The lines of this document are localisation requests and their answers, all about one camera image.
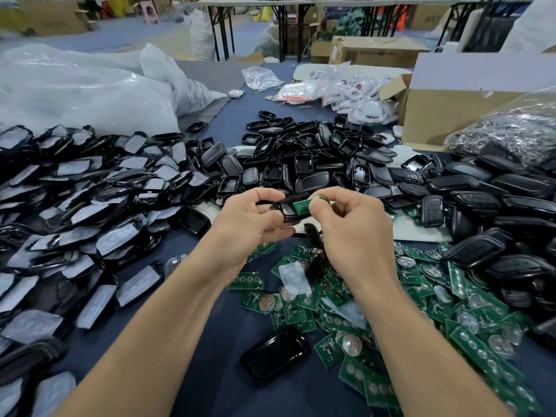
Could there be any person's right hand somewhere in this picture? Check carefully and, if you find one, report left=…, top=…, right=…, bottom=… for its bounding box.
left=308, top=186, right=403, bottom=296

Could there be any person's left hand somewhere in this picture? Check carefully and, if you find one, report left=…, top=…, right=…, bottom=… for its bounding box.
left=207, top=188, right=301, bottom=276

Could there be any small green circuit board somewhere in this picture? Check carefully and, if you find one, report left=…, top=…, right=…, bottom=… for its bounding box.
left=292, top=197, right=331, bottom=218

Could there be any pile of black shell halves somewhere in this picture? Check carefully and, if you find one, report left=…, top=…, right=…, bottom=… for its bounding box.
left=239, top=110, right=431, bottom=209

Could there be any lone glossy black shell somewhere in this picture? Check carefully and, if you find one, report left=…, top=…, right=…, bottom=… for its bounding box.
left=240, top=330, right=309, bottom=383

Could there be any pile of green circuit boards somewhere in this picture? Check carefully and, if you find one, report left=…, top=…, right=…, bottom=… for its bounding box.
left=228, top=199, right=544, bottom=417

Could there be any pile of assembled black fobs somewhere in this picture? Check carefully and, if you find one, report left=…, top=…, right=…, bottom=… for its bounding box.
left=421, top=143, right=556, bottom=353

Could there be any pile of shells with pads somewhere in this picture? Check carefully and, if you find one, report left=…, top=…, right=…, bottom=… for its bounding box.
left=0, top=124, right=222, bottom=417

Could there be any person's left forearm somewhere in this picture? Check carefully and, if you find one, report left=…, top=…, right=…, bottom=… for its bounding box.
left=52, top=256, right=240, bottom=417

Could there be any person's right forearm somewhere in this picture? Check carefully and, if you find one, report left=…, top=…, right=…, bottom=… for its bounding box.
left=360, top=277, right=531, bottom=417

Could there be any black rubber button pad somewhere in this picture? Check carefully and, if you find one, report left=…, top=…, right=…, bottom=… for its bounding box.
left=304, top=223, right=330, bottom=275

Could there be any clear plastic film piece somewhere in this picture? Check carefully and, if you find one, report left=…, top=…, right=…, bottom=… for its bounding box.
left=278, top=260, right=314, bottom=296

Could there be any heap of clear parts bags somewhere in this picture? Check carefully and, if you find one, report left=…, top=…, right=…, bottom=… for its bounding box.
left=320, top=69, right=401, bottom=127

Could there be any clear bag with red label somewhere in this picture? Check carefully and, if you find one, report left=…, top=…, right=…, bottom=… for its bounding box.
left=269, top=81, right=324, bottom=104

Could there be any small crumpled clear plastic bag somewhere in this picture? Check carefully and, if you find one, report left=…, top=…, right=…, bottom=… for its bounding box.
left=242, top=65, right=286, bottom=92

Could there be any large open cardboard box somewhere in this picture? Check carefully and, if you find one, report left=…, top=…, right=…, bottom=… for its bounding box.
left=379, top=52, right=556, bottom=153

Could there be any brown cardboard box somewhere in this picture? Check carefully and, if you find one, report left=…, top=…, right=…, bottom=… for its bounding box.
left=330, top=35, right=431, bottom=70

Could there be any clear bag of metal parts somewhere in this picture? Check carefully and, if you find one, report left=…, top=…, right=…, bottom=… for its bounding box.
left=445, top=91, right=556, bottom=166

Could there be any white sack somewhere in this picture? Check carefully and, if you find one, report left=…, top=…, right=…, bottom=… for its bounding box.
left=188, top=8, right=218, bottom=61

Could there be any large white plastic bag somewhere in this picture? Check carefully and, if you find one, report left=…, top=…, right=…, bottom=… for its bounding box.
left=0, top=43, right=229, bottom=137

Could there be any pink plastic stool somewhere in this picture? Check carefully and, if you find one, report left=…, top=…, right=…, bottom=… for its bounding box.
left=140, top=1, right=161, bottom=26

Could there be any long white table top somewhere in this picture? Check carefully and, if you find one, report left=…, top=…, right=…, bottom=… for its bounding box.
left=200, top=0, right=531, bottom=9

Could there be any tan cardboard box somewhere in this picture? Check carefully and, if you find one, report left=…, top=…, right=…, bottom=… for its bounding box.
left=17, top=0, right=90, bottom=35

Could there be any black metal table frame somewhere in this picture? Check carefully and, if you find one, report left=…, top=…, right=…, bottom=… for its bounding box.
left=204, top=2, right=312, bottom=63

